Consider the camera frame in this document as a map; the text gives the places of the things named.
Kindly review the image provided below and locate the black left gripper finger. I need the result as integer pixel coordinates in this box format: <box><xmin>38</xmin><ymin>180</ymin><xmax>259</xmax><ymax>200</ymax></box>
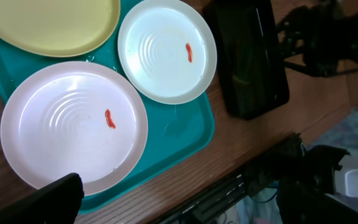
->
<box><xmin>0</xmin><ymin>173</ymin><xmax>85</xmax><ymax>224</ymax></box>

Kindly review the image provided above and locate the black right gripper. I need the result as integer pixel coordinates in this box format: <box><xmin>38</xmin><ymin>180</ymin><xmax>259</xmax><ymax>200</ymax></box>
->
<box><xmin>277</xmin><ymin>1</ymin><xmax>358</xmax><ymax>77</ymax></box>

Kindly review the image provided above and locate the white plate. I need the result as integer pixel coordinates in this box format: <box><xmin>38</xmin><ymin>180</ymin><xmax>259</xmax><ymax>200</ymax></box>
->
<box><xmin>117</xmin><ymin>0</ymin><xmax>218</xmax><ymax>105</ymax></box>
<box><xmin>0</xmin><ymin>62</ymin><xmax>149</xmax><ymax>195</ymax></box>

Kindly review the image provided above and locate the teal plastic tray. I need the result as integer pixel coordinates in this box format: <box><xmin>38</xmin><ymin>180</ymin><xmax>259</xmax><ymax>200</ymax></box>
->
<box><xmin>0</xmin><ymin>0</ymin><xmax>216</xmax><ymax>215</ymax></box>

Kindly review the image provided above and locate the yellow-green plastic plate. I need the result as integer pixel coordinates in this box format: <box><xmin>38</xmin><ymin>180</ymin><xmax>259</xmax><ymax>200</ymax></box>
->
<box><xmin>0</xmin><ymin>0</ymin><xmax>121</xmax><ymax>57</ymax></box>

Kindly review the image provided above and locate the black water tray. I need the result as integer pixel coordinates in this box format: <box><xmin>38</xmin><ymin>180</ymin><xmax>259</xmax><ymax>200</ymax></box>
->
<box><xmin>203</xmin><ymin>0</ymin><xmax>290</xmax><ymax>120</ymax></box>

